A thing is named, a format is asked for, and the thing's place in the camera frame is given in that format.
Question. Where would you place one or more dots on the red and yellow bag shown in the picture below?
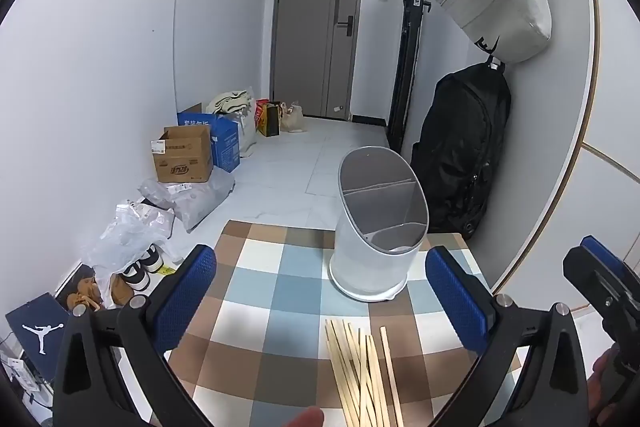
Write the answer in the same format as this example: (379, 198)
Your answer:
(260, 114)

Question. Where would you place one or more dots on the person's left hand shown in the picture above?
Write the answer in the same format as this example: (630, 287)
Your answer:
(306, 419)

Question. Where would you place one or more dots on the blue cardboard box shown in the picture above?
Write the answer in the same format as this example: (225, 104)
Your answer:
(227, 147)

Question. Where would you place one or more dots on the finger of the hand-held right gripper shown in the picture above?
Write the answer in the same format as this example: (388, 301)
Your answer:
(597, 253)

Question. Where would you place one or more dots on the clear plastic bag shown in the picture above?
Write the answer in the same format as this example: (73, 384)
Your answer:
(120, 242)

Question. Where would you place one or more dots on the bundle of wooden chopsticks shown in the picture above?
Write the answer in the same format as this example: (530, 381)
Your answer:
(350, 382)

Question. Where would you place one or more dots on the beige tote bag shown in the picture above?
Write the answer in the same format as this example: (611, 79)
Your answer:
(292, 119)

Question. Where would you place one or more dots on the black open door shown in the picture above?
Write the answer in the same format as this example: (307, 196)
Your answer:
(407, 57)

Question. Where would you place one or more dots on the person's right hand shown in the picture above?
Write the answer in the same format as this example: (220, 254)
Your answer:
(602, 379)

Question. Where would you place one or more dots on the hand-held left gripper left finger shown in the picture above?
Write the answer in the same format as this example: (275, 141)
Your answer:
(187, 292)

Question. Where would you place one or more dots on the black paper bag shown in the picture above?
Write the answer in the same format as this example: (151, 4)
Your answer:
(271, 121)

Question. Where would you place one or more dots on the grey door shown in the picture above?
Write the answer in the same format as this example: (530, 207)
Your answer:
(305, 32)

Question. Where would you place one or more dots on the white plastic utensil holder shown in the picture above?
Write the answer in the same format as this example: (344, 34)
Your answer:
(370, 267)

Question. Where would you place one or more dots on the brown cardboard box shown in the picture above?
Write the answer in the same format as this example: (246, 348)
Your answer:
(182, 162)

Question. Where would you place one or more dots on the plaid tablecloth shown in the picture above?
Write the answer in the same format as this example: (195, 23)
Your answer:
(280, 287)

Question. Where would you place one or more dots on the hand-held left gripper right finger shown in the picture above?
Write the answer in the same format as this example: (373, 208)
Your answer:
(455, 302)

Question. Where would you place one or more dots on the brown boot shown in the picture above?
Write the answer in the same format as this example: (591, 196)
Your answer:
(121, 293)

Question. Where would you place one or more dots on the navy shoe box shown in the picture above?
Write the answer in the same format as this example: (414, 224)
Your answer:
(37, 332)

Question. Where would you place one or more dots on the black backpack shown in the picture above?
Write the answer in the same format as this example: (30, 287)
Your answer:
(460, 147)

